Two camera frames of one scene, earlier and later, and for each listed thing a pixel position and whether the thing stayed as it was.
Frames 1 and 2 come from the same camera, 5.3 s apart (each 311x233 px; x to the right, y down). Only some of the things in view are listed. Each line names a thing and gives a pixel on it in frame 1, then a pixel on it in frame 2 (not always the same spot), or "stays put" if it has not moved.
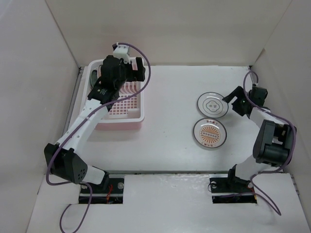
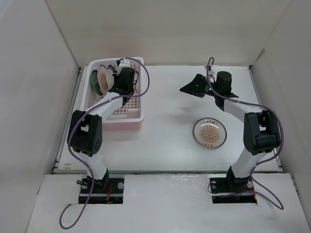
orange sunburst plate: x=210 y=133 stays put
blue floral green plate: x=94 y=77 stays put
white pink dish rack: x=128 y=114 stays put
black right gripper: x=239 y=92 to x=191 y=88
